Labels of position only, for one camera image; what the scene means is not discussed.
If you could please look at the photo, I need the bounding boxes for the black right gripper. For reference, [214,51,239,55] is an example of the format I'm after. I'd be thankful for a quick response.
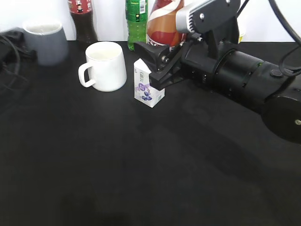
[134,33,226,90]

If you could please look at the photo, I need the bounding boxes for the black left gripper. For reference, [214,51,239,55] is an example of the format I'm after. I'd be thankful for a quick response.
[0,28,37,68]

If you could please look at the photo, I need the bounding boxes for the brown coffee drink bottle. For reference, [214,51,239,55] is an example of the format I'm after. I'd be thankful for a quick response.
[146,0,187,50]

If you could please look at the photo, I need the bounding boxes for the grey ceramic mug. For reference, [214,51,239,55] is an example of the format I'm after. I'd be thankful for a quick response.
[23,18,69,66]

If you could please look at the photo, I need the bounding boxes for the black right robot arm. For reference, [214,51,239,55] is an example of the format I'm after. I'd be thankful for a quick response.
[134,36,301,144]

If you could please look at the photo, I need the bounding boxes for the white ceramic mug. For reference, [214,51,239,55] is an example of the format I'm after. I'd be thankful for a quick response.
[78,41,127,92]

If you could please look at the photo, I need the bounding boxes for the green sprite bottle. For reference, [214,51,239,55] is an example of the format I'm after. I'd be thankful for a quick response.
[125,0,148,50]

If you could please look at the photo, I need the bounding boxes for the white purple milk carton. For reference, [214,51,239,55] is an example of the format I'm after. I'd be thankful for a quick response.
[134,58,165,108]

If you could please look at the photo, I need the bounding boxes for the dark cola bottle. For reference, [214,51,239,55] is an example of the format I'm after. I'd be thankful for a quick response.
[67,0,97,44]

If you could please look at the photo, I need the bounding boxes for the yellow paper cup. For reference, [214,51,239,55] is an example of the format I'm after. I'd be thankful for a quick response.
[238,24,246,44]

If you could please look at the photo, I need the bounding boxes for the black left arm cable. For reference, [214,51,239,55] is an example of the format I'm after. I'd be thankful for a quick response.
[0,35,29,91]

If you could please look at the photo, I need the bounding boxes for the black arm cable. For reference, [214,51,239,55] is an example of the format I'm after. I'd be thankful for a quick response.
[0,35,29,91]
[239,0,301,77]

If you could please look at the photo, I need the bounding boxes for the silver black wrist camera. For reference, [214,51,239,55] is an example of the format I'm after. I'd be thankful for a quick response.
[176,0,241,44]

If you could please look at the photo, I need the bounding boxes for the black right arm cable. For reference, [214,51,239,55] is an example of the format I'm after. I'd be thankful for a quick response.
[239,0,301,77]

